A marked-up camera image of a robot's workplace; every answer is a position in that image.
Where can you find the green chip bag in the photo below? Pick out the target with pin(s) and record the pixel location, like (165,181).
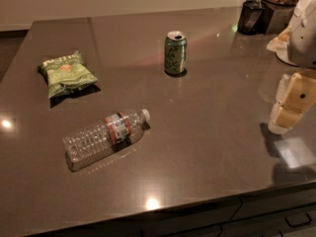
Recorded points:
(66,74)

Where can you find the black mesh pen cup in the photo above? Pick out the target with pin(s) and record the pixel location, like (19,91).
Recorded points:
(250,18)

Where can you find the white round plate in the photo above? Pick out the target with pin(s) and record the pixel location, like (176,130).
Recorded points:
(286,55)

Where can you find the dark box with snacks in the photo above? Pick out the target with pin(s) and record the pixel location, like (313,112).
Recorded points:
(276,16)

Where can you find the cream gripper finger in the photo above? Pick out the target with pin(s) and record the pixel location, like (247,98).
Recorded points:
(295,95)
(280,41)

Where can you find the green soda can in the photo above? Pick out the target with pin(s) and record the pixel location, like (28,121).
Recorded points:
(175,53)

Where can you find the clear plastic water bottle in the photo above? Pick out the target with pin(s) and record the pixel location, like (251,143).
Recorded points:
(104,138)

